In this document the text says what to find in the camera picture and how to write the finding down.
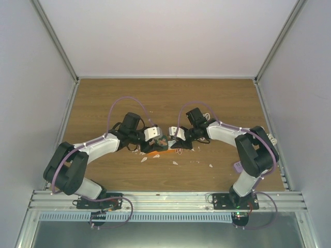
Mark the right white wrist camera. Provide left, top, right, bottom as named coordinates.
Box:
left=168, top=127, right=186, bottom=141

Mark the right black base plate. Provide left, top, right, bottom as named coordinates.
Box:
left=207, top=193, right=260, bottom=211

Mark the grey slotted cable duct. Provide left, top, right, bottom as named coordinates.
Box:
left=39, top=211, right=232, bottom=223

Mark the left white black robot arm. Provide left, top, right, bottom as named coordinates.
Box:
left=43, top=112, right=162, bottom=209

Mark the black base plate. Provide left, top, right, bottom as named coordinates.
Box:
left=207, top=193, right=260, bottom=211
left=72, top=192, right=123, bottom=211

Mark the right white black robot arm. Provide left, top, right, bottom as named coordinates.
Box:
left=169, top=107, right=279, bottom=209

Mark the purple power strip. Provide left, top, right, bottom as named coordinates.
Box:
left=233, top=161, right=244, bottom=173

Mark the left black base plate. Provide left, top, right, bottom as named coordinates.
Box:
left=72, top=192, right=123, bottom=211

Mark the green cube plug adapter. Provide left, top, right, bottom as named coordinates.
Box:
left=152, top=135, right=168, bottom=151

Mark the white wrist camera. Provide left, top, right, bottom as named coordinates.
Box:
left=143, top=126, right=163, bottom=142
left=168, top=127, right=186, bottom=141

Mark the aluminium front rail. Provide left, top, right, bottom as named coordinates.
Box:
left=28, top=191, right=307, bottom=212

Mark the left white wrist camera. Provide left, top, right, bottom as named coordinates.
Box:
left=143, top=126, right=163, bottom=142

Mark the orange power strip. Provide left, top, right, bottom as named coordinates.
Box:
left=147, top=149, right=178, bottom=158

